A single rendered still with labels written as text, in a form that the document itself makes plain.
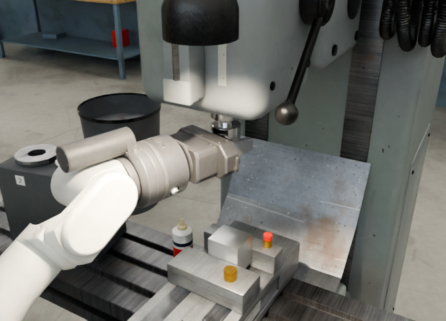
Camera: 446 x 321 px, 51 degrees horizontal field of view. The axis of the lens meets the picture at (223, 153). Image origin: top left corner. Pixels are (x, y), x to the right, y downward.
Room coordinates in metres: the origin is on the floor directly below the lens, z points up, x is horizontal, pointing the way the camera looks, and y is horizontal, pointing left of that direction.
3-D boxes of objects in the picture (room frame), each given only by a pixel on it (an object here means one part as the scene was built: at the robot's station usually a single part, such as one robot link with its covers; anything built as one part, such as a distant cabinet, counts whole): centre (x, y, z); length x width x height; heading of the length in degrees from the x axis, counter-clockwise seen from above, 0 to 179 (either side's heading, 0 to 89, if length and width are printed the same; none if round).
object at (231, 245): (0.68, -0.01, 1.03); 0.06 x 0.05 x 0.06; 58
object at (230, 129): (0.68, 0.00, 1.26); 0.05 x 0.05 x 0.01
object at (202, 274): (0.63, 0.02, 1.01); 0.15 x 0.06 x 0.04; 58
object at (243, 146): (0.66, -0.03, 1.23); 0.06 x 0.02 x 0.03; 133
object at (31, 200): (0.88, 0.34, 1.02); 0.22 x 0.12 x 0.20; 71
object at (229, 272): (0.61, -0.01, 1.04); 0.02 x 0.02 x 0.02
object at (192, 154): (0.62, 0.06, 1.23); 0.13 x 0.12 x 0.10; 43
